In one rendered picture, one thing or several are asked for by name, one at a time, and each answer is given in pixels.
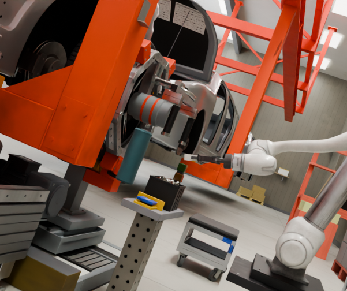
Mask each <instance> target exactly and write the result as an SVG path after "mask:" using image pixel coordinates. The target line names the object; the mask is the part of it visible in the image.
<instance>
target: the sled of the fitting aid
mask: <svg viewBox="0 0 347 291"><path fill-rule="evenodd" d="M35 231H36V232H35V235H34V237H33V240H32V243H34V244H36V245H38V246H40V247H42V248H44V249H46V250H48V251H50V252H52V253H54V254H58V253H63V252H67V251H72V250H75V249H79V248H84V247H88V246H91V245H96V244H100V243H101V242H102V240H103V236H104V235H105V232H106V230H104V229H102V228H100V227H98V226H96V227H89V228H84V229H77V230H70V231H68V230H66V229H64V228H62V227H59V226H57V225H55V224H53V223H51V222H49V221H40V222H39V225H38V228H37V229H35Z"/></svg>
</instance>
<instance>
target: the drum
mask: <svg viewBox="0 0 347 291"><path fill-rule="evenodd" d="M172 105H173V104H171V103H168V102H166V101H164V100H163V99H161V98H157V97H155V96H152V95H149V94H145V93H138V92H136V93H134V94H133V95H132V97H131V99H130V101H129V104H128V114H129V115H132V116H133V118H134V119H136V120H139V121H141V122H145V123H147V124H150V125H152V126H155V127H161V128H163V129H164V126H165V123H166V121H167V118H168V116H169V114H170V111H171V108H172Z"/></svg>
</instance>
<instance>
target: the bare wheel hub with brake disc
mask: <svg viewBox="0 0 347 291"><path fill-rule="evenodd" d="M39 51H40V52H42V53H44V54H46V55H47V58H46V61H45V63H44V66H43V69H42V71H41V73H40V76H41V75H44V74H47V73H50V72H53V71H54V70H55V69H56V68H58V69H62V68H64V66H65V64H66V62H67V59H66V52H65V49H64V47H63V46H62V44H60V43H58V42H56V41H53V40H46V41H44V42H42V43H41V44H39V45H38V46H37V47H36V48H35V49H34V51H33V53H35V54H37V53H38V52H39ZM30 79H33V77H31V76H29V72H28V71H26V70H25V72H24V81H27V80H30Z"/></svg>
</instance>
